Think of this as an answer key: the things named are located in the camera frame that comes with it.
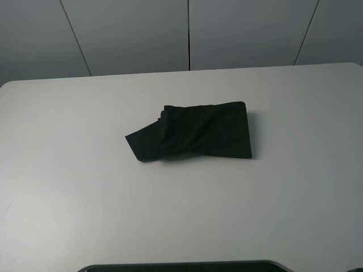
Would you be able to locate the black printed t-shirt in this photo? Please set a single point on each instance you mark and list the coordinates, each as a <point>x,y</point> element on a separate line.
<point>207,130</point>

